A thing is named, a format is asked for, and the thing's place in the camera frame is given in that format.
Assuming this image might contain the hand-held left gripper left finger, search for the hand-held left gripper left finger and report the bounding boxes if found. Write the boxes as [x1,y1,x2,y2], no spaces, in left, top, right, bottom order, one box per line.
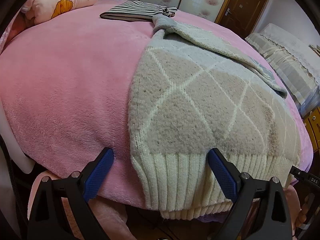
[26,147,114,240]

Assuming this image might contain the wooden drawer chest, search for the wooden drawer chest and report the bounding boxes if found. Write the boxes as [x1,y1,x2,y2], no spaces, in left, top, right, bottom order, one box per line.
[304,106,320,153]

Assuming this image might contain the brown wooden door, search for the brown wooden door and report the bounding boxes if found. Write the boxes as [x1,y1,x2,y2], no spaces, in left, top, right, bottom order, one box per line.
[215,0,268,39]

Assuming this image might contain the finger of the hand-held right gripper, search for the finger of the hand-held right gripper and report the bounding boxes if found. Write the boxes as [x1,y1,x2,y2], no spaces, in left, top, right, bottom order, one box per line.
[289,165,307,183]

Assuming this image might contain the white lace covered furniture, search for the white lace covered furniture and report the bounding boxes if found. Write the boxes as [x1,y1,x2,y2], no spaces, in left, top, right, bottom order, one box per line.
[245,23,320,117]

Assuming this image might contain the person's pink fleece clothing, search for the person's pink fleece clothing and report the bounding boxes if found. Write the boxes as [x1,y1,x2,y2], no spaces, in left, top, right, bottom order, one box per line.
[27,172,300,240]

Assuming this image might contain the striped folded garment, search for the striped folded garment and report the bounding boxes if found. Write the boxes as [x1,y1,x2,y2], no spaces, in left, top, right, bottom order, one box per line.
[99,1,178,23]

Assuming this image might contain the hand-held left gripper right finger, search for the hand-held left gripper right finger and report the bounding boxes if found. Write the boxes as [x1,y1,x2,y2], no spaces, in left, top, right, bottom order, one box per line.
[208,148,293,240]

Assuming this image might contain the grey beige diamond knit sweater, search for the grey beige diamond knit sweater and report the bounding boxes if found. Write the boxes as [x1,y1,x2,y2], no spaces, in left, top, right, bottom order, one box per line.
[128,14,302,220]

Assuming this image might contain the person's right hand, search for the person's right hand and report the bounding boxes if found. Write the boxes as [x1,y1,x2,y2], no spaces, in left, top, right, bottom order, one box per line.
[295,194,316,232]

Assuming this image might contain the pink fleece bed blanket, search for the pink fleece bed blanket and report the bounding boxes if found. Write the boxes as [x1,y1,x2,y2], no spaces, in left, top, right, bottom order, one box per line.
[0,0,314,205]

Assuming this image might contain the white bed frame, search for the white bed frame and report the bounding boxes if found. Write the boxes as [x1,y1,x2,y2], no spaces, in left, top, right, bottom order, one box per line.
[0,102,35,174]

